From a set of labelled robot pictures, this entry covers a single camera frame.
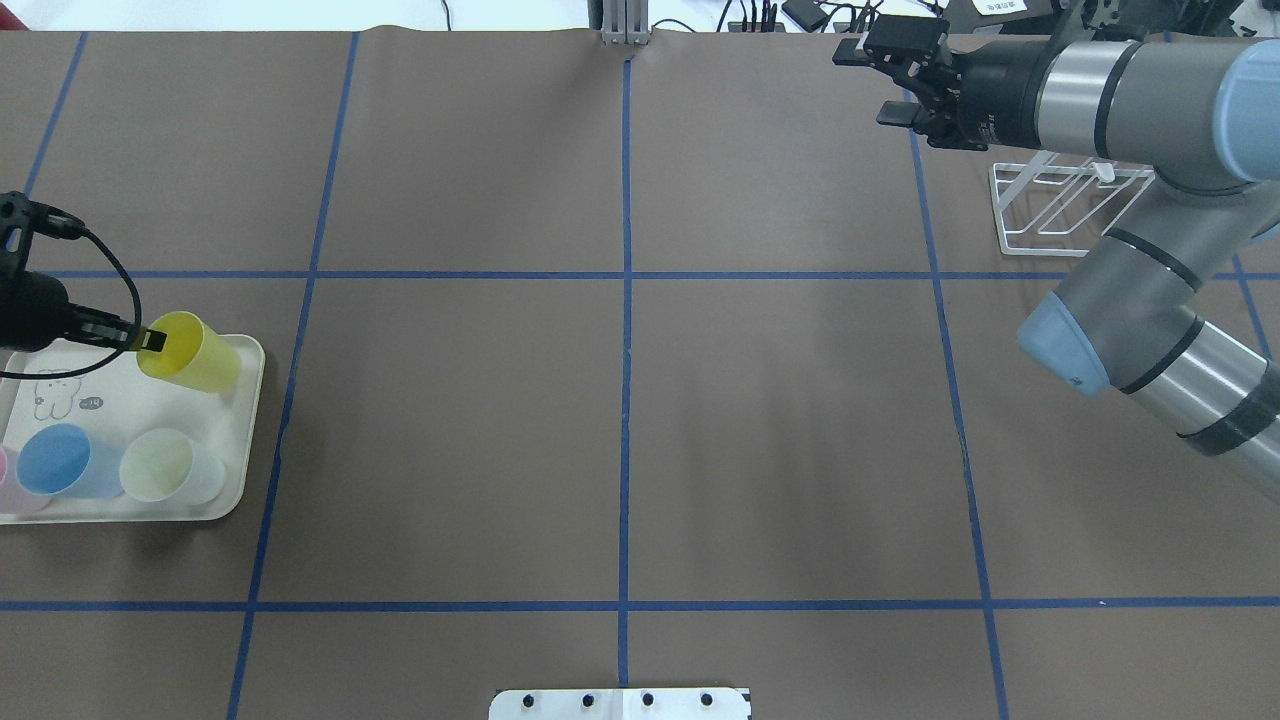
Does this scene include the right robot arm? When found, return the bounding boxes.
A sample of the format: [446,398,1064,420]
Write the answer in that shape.
[832,1,1279,500]

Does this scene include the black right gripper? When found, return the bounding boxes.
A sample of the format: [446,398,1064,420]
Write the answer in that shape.
[832,15,1050,152]

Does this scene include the yellow plastic cup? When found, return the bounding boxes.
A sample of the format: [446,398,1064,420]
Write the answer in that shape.
[136,311,242,395]

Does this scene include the white wire cup rack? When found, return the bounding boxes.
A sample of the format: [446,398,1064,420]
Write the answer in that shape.
[988,151,1155,259]

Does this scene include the cream plastic tray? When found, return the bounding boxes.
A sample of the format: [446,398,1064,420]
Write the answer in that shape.
[3,334,266,525]

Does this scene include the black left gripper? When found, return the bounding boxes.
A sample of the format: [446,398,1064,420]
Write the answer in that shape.
[1,272,168,354]

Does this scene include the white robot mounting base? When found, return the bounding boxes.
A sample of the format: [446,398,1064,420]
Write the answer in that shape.
[488,687,753,719]

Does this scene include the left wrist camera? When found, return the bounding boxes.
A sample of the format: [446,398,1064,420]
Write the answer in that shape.
[1,191,90,275]

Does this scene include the pale green plastic cup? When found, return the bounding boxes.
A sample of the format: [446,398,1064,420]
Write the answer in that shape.
[119,428,227,506]

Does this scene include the blue plastic cup on tray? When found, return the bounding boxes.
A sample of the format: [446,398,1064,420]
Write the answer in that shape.
[15,423,124,500]

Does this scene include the aluminium frame post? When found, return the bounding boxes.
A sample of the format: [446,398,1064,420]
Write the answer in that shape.
[589,0,652,46]

